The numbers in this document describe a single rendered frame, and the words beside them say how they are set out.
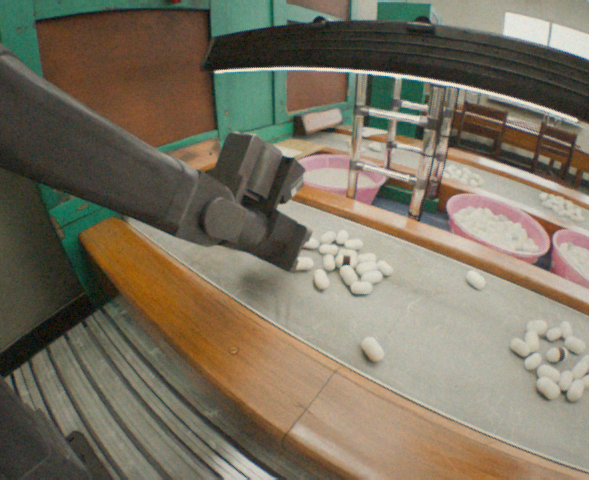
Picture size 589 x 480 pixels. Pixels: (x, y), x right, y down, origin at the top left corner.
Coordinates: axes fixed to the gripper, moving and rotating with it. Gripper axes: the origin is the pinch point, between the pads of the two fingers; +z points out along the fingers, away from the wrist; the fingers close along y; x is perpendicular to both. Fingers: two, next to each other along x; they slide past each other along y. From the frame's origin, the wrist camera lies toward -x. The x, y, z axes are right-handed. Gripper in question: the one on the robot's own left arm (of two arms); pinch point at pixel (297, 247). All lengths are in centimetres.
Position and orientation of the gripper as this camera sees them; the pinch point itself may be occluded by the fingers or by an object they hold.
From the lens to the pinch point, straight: 47.7
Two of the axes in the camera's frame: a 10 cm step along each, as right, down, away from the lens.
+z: 4.4, 1.8, 8.8
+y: -8.1, -3.3, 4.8
